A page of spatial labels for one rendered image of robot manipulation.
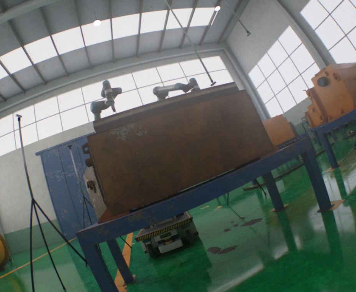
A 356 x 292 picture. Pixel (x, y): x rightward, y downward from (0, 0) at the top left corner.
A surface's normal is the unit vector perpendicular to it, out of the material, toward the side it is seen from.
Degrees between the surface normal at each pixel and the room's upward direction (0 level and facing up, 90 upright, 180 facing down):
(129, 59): 90
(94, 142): 90
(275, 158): 90
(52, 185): 90
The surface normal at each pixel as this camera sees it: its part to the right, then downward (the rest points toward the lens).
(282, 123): 0.19, -0.26
